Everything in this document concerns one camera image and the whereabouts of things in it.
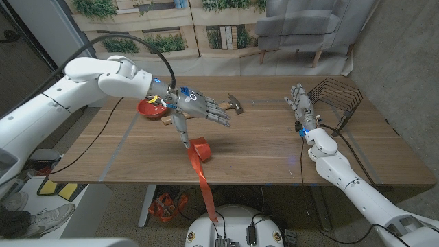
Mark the printed room backdrop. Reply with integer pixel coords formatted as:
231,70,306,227
64,0,378,77

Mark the black torso cable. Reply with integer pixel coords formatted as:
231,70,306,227
176,187,228,239

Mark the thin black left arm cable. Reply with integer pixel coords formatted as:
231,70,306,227
0,97,123,188

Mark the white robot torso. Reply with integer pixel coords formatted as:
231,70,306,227
185,204,285,247

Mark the white table leg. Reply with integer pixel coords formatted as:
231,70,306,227
137,184,158,228

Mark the red satin ribbon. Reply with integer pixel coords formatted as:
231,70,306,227
186,137,220,223

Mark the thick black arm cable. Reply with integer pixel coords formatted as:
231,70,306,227
0,33,177,119
318,123,377,188

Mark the black wire rack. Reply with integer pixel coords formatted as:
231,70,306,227
306,77,364,132

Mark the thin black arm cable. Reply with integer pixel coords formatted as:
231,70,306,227
0,97,123,188
300,137,412,247

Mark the black adapter on torso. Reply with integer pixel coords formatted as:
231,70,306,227
246,225,257,246

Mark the wooden handled claw hammer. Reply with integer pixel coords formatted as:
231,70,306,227
161,93,244,126

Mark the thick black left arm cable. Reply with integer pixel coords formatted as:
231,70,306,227
0,33,177,119

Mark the red bowl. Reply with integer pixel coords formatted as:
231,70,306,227
137,97,169,119

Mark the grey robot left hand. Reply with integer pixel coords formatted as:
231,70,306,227
167,85,231,150

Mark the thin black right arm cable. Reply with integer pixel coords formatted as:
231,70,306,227
300,137,412,247

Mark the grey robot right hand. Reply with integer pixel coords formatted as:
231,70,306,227
283,82,320,133

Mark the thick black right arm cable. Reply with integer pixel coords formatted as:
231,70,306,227
318,123,377,188

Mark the yellow and black floor pad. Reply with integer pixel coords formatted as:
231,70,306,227
36,178,88,202

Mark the grey sneaker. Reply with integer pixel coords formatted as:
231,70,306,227
20,202,76,237

